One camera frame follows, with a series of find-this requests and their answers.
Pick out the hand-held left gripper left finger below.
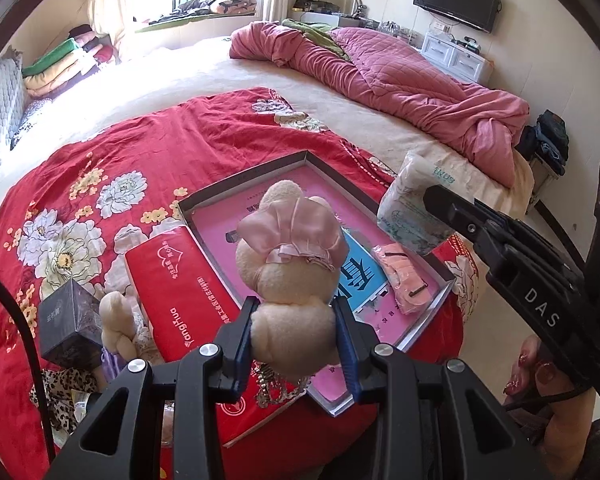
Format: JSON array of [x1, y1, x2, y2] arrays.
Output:
[[45, 296, 261, 480]]

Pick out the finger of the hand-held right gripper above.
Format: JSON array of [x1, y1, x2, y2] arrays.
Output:
[[422, 184, 533, 273]]

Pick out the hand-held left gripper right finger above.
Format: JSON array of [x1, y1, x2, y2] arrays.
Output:
[[330, 296, 551, 480]]

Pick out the green floral tissue pack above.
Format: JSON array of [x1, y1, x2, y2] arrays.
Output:
[[377, 152, 461, 256]]

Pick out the beige plush toy pink bow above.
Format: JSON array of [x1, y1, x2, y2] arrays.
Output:
[[235, 180, 348, 383]]

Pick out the beige plush toy purple bow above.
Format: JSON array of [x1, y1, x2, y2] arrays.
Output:
[[99, 290, 166, 381]]

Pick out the dark-rimmed pink box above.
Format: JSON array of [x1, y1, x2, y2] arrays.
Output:
[[172, 150, 456, 418]]

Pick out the person's right hand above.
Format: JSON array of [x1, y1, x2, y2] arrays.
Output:
[[502, 335, 598, 441]]

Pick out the blue booklet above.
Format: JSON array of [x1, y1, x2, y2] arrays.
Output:
[[337, 232, 391, 313]]

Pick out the pink plastic packet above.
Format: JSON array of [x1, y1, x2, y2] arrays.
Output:
[[372, 242, 438, 316]]

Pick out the pile of dark clothes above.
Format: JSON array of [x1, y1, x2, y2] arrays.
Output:
[[517, 110, 570, 176]]

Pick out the white drawer cabinet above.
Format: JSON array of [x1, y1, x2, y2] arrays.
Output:
[[421, 30, 496, 83]]

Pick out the pink quilt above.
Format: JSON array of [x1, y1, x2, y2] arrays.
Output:
[[229, 21, 531, 186]]

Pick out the bed with cream sheet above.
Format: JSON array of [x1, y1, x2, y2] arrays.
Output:
[[0, 35, 536, 261]]

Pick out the dark glossy box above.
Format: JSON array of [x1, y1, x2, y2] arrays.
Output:
[[39, 279, 106, 368]]

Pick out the leopard print cloth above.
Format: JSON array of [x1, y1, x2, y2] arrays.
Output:
[[30, 365, 103, 431]]

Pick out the green cloth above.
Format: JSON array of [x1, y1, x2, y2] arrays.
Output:
[[282, 19, 351, 61]]

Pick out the white dressing table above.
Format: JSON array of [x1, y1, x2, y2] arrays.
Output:
[[289, 7, 423, 48]]

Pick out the red floral blanket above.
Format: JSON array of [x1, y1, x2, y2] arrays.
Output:
[[0, 87, 481, 480]]

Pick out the patterned pillow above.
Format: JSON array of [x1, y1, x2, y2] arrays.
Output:
[[10, 97, 56, 151]]

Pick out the clothes on window sill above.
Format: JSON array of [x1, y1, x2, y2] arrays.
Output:
[[147, 0, 258, 26]]

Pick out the grey quilted headboard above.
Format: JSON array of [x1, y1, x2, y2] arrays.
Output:
[[0, 47, 28, 201]]

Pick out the stack of folded blankets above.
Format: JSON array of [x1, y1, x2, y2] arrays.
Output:
[[22, 24, 121, 98]]

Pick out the silver metal chain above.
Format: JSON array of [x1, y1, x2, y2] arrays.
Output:
[[252, 360, 311, 408]]

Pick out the black cable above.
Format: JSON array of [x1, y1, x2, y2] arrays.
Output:
[[0, 260, 56, 466]]

